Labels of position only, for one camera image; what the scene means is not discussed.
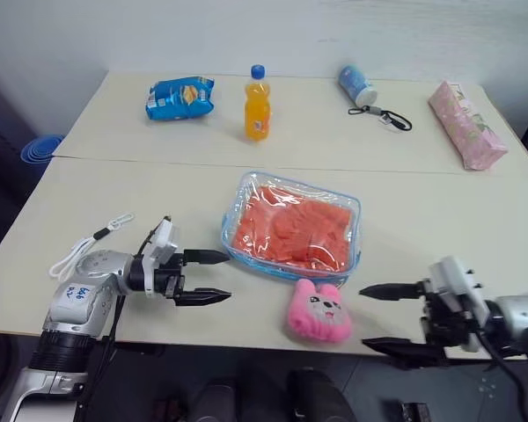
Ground pink floral tissue pack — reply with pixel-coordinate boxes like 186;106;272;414
427;79;510;172

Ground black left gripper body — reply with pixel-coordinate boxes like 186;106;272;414
152;249;187;307

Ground clear blue-trimmed plastic pouch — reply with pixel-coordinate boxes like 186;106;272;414
220;170;363;281

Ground blue white round canister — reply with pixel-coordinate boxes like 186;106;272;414
337;64;378;108

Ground black grey lanyard strap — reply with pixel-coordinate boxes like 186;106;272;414
347;104;414;134

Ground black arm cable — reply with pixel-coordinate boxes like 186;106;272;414
471;323;528;404
75;228;156;422

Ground blue chip bag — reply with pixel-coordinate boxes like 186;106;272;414
144;75;216;123

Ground orange juice bottle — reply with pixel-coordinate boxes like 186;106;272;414
243;63;274;143

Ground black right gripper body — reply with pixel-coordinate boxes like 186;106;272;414
414;278;481;358

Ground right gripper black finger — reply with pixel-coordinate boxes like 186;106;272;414
358;282;424;302
361;336;451;370

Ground blue rolled mat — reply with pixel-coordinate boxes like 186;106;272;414
19;133;66;165

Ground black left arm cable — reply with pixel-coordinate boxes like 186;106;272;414
75;228;156;422

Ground pink plush animal toy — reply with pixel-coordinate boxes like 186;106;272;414
282;277;354;344

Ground white cord lanyard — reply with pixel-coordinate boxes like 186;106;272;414
48;212;136;281

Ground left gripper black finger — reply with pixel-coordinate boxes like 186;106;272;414
183;249;231;266
174;287;233;308

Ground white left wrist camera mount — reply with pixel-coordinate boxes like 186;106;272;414
141;218;182;298

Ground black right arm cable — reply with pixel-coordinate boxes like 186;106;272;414
471;323;528;404

